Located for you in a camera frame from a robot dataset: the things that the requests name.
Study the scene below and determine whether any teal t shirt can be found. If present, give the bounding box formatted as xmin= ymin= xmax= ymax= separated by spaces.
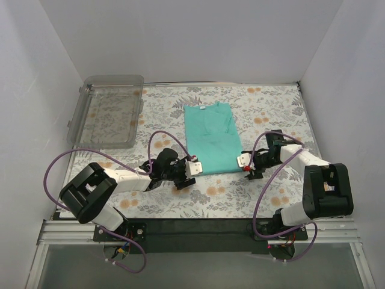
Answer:
xmin=184 ymin=102 xmax=243 ymax=175

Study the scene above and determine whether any clear plastic bin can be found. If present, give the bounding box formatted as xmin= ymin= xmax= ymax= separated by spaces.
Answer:
xmin=67 ymin=75 xmax=144 ymax=149

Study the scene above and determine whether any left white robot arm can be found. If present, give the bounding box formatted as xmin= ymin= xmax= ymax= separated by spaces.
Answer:
xmin=60 ymin=148 xmax=203 ymax=241

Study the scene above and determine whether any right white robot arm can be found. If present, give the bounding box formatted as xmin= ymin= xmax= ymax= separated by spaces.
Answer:
xmin=237 ymin=129 xmax=354 ymax=240

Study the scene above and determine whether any floral patterned table mat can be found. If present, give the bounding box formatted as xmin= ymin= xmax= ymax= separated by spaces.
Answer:
xmin=65 ymin=85 xmax=319 ymax=218

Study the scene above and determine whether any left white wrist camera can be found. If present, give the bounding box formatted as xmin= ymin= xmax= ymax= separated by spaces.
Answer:
xmin=185 ymin=155 xmax=203 ymax=178

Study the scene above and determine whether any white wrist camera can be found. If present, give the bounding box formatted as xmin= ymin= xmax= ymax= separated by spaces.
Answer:
xmin=236 ymin=152 xmax=256 ymax=172
xmin=185 ymin=155 xmax=203 ymax=178

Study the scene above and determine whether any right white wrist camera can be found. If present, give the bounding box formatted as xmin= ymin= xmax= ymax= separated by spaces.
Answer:
xmin=236 ymin=152 xmax=256 ymax=172

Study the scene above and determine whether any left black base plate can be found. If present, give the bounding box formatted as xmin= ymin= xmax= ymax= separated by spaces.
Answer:
xmin=93 ymin=222 xmax=147 ymax=242

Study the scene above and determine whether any aluminium frame rail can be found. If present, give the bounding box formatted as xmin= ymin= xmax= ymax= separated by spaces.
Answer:
xmin=26 ymin=219 xmax=376 ymax=288

